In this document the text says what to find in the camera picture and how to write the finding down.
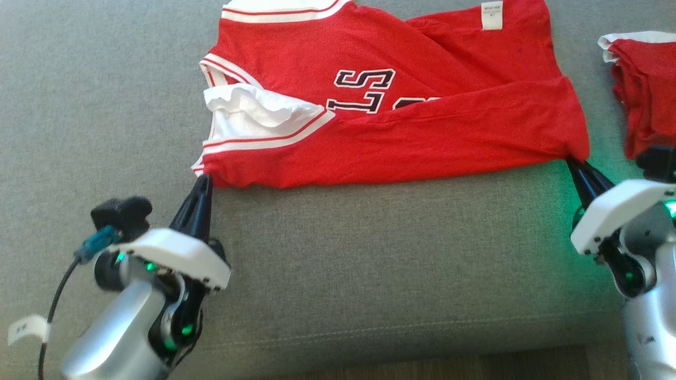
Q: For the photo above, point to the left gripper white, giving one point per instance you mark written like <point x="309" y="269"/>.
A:
<point x="179" y="253"/>

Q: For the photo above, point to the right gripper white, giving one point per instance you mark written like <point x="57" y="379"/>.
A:
<point x="618" y="211"/>

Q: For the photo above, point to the red shorts with white trim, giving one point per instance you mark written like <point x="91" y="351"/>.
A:
<point x="649" y="95"/>

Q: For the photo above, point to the red basketball jersey white trim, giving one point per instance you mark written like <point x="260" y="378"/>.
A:
<point x="422" y="132"/>

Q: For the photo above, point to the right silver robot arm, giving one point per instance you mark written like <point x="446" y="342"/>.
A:
<point x="649" y="327"/>

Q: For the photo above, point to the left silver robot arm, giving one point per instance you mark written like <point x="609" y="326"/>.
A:
<point x="116" y="338"/>

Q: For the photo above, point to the large grey sofa seat cushion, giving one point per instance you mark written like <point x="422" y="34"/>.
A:
<point x="369" y="253"/>

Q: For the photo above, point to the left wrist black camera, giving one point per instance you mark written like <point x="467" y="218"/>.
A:
<point x="124" y="214"/>

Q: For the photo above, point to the wrist black camera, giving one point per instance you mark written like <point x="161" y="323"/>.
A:
<point x="657" y="163"/>
<point x="124" y="214"/>

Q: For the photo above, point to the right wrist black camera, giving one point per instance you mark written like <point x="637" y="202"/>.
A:
<point x="657" y="163"/>

